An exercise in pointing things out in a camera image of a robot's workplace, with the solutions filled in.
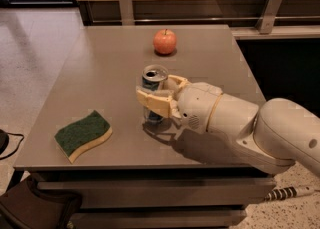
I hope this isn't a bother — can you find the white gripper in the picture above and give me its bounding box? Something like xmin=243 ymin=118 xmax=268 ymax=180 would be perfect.
xmin=136 ymin=75 xmax=223 ymax=134

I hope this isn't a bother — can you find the blue silver redbull can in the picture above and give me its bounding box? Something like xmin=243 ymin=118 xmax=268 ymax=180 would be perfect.
xmin=142 ymin=64 xmax=168 ymax=125

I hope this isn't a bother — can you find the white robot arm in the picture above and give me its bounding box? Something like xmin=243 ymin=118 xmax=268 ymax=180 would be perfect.
xmin=136 ymin=75 xmax=320 ymax=176

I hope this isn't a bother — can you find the green yellow sponge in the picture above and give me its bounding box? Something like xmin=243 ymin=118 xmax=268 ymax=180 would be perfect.
xmin=54 ymin=111 xmax=113 ymax=164

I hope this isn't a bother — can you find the red apple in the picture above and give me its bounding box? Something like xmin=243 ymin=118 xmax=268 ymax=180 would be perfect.
xmin=153 ymin=29 xmax=177 ymax=55

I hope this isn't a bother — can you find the upper grey drawer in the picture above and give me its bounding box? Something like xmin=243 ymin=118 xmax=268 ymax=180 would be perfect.
xmin=38 ymin=178 xmax=275 ymax=208

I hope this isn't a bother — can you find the grey drawer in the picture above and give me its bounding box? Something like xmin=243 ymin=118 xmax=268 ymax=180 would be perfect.
xmin=71 ymin=210 xmax=246 ymax=229
xmin=38 ymin=178 xmax=275 ymax=208

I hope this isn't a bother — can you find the lower grey drawer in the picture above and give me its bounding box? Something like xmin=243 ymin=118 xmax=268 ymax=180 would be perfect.
xmin=71 ymin=210 xmax=246 ymax=229

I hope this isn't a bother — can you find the black round object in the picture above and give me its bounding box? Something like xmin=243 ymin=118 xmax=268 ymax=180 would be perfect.
xmin=0 ymin=130 xmax=9 ymax=154

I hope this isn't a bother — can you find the dark chair seat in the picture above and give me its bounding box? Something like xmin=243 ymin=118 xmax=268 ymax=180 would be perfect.
xmin=0 ymin=176 xmax=82 ymax=229

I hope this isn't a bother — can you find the left metal bracket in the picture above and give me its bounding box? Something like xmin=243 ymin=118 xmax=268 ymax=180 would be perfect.
xmin=118 ymin=0 xmax=135 ymax=26

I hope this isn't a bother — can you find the metal bracket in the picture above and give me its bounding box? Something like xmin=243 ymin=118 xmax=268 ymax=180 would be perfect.
xmin=256 ymin=0 xmax=283 ymax=34
xmin=118 ymin=0 xmax=135 ymax=26

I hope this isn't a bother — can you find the right metal bracket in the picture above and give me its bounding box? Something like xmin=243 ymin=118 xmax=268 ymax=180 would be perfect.
xmin=256 ymin=0 xmax=283 ymax=34

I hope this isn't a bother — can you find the metal rail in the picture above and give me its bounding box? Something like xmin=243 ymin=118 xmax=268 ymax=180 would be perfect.
xmin=91 ymin=15 xmax=320 ymax=24

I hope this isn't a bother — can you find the striped black white hose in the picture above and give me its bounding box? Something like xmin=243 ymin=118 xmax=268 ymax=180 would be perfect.
xmin=263 ymin=184 xmax=316 ymax=203

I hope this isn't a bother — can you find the black cable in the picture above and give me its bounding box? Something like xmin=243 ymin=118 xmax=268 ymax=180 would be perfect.
xmin=0 ymin=132 xmax=25 ymax=161

